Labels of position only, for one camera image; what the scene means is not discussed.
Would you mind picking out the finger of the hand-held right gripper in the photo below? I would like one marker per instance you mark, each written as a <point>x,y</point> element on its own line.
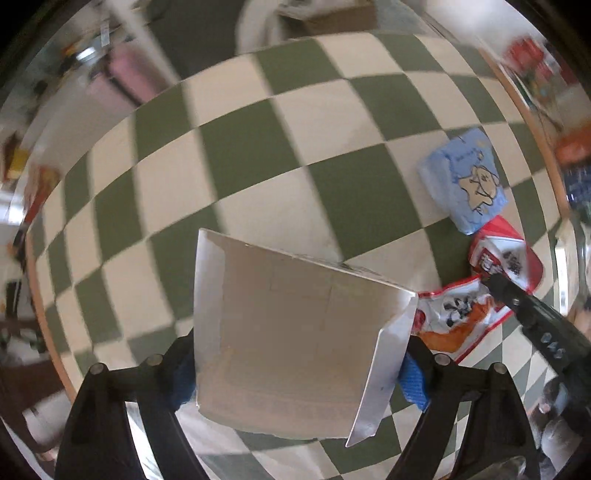
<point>545,332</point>

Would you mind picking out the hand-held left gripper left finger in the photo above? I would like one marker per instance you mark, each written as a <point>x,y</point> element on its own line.
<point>182,390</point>

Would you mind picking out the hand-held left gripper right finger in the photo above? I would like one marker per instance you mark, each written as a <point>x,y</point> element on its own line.
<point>413,383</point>

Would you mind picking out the red white snack wrapper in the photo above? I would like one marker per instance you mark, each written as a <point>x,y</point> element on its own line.
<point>461,318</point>

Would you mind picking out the white green cardboard box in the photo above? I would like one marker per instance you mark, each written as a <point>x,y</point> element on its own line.
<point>286,332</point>

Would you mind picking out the long white box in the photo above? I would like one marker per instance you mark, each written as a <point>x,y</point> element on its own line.
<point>567,267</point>

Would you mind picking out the dark wooden chair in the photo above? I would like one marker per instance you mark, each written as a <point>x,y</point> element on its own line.
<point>23,383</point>

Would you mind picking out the blue tissue packet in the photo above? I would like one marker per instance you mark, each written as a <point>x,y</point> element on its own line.
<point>466,184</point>

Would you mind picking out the green white checkered tablecloth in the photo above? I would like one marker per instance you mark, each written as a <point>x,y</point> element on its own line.
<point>295,184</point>

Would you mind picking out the red cardboard box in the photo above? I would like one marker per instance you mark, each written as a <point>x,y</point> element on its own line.
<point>44,184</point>

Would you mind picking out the red drink can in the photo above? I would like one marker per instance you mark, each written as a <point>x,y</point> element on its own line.
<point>526,50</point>

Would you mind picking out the pink suitcase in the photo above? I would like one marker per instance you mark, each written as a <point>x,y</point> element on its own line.
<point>129,78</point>

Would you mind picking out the dark green folding bed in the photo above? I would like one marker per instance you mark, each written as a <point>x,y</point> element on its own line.
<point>198,41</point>

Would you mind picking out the brown cardboard box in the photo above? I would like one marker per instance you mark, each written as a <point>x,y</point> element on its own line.
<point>341,16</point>

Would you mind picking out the grey white jacket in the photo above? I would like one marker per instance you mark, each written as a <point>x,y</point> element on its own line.
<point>263,23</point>

